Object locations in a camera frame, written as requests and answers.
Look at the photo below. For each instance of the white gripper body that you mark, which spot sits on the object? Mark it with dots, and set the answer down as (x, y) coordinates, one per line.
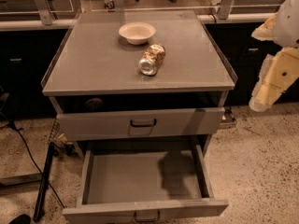
(288, 23)

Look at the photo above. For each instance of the wire basket with items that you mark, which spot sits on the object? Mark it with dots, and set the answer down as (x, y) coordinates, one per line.
(59, 140)

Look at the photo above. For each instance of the black metal floor bar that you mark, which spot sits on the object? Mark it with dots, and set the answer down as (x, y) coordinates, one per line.
(39, 210)

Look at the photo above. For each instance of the orange soda can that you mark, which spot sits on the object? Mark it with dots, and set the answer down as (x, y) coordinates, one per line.
(151, 60)

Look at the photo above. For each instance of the grey open middle drawer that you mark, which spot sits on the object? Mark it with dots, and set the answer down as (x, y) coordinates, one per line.
(144, 186)

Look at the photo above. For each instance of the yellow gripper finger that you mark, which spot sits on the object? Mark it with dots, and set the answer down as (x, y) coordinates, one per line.
(277, 74)
(265, 31)

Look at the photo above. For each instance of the grey top drawer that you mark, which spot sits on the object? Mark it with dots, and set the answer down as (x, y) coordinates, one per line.
(140, 123)

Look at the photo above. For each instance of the long counter with dark cabinets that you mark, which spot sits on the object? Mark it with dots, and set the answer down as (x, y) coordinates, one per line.
(28, 62)

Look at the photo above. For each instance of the white bowl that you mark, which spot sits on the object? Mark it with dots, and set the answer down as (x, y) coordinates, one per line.
(137, 33)

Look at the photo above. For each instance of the grey drawer cabinet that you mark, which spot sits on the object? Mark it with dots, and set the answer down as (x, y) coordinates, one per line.
(94, 97)

